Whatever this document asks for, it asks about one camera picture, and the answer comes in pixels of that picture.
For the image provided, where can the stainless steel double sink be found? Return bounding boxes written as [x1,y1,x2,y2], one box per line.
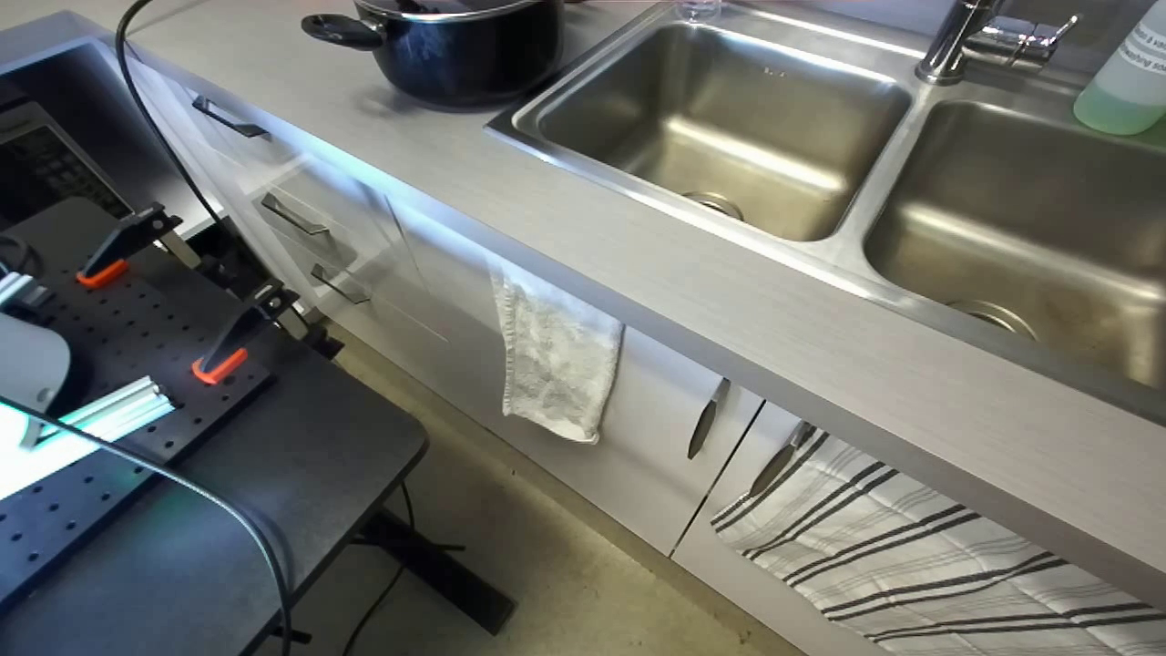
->
[489,5,1166,426]

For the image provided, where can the thin black floor cable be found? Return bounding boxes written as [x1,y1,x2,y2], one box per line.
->
[334,478,475,656]

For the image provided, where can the chrome sink faucet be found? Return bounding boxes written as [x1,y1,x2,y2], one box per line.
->
[913,0,1087,93]

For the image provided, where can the metal cabinet door handle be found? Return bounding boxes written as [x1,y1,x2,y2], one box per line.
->
[748,415,821,500]
[682,373,731,462]

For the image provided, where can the round glass lid black knob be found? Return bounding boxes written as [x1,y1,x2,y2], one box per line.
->
[352,0,564,28]

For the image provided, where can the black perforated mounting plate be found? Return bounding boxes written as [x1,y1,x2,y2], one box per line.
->
[0,198,281,613]

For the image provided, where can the aluminium extrusion bar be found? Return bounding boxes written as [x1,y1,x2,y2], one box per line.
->
[13,373,183,456]

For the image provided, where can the black work table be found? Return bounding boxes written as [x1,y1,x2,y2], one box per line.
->
[0,192,521,656]

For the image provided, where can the black power cord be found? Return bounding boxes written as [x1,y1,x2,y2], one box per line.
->
[114,0,228,239]

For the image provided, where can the black clamp orange tip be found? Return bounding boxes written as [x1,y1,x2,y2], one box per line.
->
[72,201,209,294]
[185,276,345,392]

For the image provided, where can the green dish soap bottle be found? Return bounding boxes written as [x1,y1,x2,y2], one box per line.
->
[1070,0,1166,141]

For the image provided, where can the black cooking pot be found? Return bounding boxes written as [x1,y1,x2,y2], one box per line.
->
[297,0,569,110]

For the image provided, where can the white black-striped towel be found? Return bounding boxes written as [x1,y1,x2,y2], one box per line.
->
[706,423,1166,656]

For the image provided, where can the metal drawer handle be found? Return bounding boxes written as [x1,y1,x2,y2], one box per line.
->
[307,259,374,310]
[260,190,338,246]
[190,93,268,141]

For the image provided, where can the white hanging dish towel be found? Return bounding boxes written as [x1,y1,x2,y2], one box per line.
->
[489,266,625,450]

